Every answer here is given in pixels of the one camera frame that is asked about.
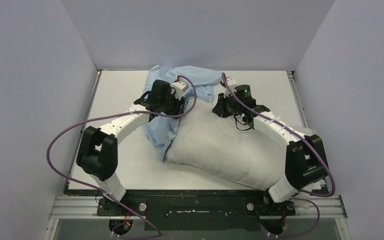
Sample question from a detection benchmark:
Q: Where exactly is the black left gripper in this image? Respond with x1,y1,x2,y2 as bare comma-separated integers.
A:
160,90,185,119

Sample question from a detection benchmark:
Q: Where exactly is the light blue pillowcase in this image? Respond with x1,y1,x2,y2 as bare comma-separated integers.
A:
142,65,222,162

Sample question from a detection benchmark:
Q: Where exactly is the white pillow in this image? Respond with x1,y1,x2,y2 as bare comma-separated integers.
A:
165,99,286,190

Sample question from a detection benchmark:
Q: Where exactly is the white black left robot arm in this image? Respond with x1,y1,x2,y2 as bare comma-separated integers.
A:
76,79,189,215

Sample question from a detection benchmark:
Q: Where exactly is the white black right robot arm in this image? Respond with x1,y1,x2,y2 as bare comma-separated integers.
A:
212,84,330,214

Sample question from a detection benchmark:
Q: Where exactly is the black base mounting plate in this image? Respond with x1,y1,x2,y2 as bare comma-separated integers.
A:
55,190,321,237

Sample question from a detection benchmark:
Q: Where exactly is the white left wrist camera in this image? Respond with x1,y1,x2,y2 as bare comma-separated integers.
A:
170,76,189,100

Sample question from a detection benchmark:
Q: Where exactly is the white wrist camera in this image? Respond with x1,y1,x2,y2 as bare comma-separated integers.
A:
222,77,238,95
170,76,189,100

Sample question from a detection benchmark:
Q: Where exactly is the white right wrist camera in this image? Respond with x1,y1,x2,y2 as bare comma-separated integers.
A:
222,77,238,95

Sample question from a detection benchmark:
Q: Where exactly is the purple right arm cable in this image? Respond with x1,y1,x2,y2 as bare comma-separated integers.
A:
221,72,336,239

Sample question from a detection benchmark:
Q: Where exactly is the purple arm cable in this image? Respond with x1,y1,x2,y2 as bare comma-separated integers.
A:
221,72,336,239
46,74,198,240

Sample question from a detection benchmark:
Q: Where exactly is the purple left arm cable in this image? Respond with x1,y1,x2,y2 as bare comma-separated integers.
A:
46,74,198,240

